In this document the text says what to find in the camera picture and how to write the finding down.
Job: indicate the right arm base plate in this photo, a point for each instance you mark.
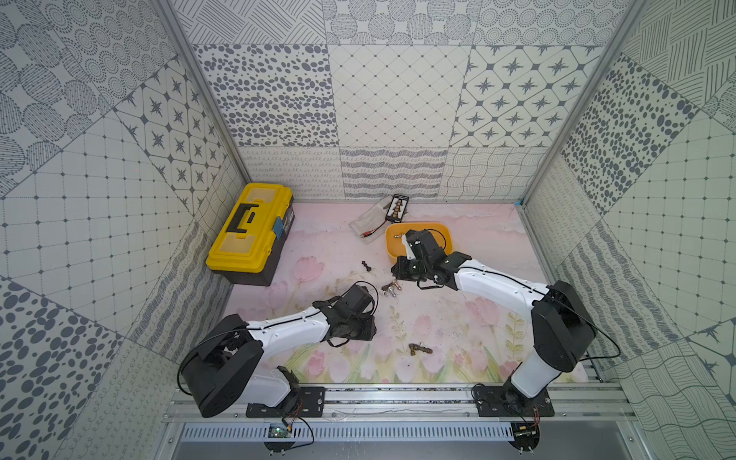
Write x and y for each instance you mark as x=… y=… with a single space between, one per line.
x=494 y=401

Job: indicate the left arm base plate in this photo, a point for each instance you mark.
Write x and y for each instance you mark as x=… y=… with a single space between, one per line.
x=306 y=402

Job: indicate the yellow plastic storage tray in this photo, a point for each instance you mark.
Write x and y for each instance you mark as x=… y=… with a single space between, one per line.
x=396 y=231

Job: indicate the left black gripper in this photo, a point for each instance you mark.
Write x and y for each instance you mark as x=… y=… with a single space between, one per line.
x=356 y=330

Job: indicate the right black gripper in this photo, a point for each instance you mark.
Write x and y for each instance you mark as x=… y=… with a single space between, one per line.
x=402 y=268

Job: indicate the clear plastic bag with cable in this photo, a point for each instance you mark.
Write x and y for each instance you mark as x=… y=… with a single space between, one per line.
x=368 y=226

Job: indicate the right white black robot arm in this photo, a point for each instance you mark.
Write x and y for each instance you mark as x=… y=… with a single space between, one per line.
x=562 y=328

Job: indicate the yellow plastic toolbox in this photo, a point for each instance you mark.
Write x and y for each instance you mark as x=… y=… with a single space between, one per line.
x=248 y=249

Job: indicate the aluminium front rail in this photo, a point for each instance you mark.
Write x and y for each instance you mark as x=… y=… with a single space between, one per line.
x=583 y=402

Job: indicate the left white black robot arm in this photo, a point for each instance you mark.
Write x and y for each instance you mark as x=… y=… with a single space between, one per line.
x=229 y=367

